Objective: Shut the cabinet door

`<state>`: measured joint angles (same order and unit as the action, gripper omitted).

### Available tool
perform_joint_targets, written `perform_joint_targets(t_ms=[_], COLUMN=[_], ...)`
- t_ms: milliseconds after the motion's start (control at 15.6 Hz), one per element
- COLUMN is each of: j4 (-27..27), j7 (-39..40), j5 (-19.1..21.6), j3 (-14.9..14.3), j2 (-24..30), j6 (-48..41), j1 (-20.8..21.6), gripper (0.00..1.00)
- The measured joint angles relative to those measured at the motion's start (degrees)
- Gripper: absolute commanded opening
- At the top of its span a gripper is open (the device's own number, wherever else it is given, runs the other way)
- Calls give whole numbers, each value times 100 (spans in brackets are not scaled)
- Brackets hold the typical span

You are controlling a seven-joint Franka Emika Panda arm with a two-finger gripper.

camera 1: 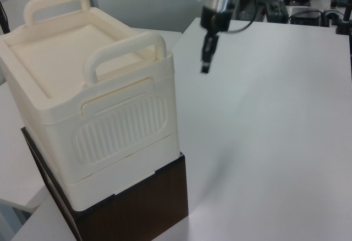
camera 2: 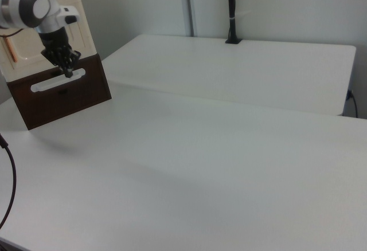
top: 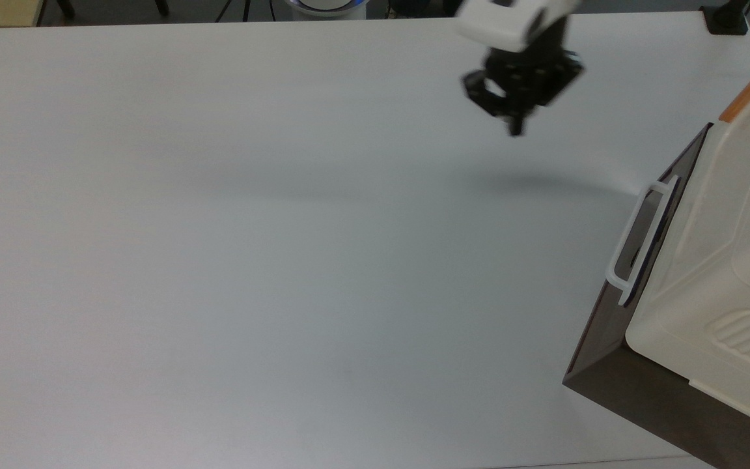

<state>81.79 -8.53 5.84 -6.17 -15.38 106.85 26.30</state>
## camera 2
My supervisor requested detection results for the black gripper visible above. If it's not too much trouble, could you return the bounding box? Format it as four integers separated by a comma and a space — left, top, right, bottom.
38, 27, 83, 78

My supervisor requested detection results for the cream cabinet door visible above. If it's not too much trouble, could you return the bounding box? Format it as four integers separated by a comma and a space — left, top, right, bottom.
51, 0, 96, 62

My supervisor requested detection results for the cream plastic storage cabinet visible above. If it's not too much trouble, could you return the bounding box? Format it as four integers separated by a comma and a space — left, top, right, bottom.
0, 0, 97, 83

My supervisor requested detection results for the dark brown wooden box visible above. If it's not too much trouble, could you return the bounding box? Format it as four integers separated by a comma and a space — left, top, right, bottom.
6, 53, 113, 131

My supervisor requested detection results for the black pole with clamp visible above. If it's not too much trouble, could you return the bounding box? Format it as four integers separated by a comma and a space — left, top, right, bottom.
225, 0, 243, 45

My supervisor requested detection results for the white bar drawer handle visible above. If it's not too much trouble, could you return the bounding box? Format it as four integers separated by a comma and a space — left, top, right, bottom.
30, 67, 87, 93

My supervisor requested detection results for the thick black camera cable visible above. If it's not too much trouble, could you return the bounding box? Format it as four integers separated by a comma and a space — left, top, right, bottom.
0, 132, 17, 229

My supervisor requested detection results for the black power cable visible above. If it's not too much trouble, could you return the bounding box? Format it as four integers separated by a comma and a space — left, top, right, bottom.
346, 89, 360, 119

